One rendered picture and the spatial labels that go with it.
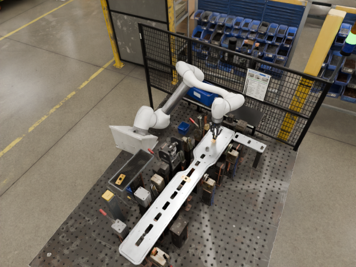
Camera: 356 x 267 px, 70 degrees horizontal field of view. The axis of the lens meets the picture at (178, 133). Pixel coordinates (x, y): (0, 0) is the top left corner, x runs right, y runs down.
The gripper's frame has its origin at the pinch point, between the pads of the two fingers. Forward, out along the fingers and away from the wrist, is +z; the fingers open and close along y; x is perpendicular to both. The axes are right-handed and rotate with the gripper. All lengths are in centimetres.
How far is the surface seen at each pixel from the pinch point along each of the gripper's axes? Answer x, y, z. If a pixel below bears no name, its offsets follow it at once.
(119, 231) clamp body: 108, 13, 0
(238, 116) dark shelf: -36.8, -5.8, 3.6
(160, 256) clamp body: 105, -19, 0
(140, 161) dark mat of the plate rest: 61, 33, -9
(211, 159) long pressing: 18.9, -7.8, 6.6
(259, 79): -55, -12, -31
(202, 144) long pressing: 9.7, 6.4, 6.6
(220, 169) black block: 22.0, -17.8, 9.6
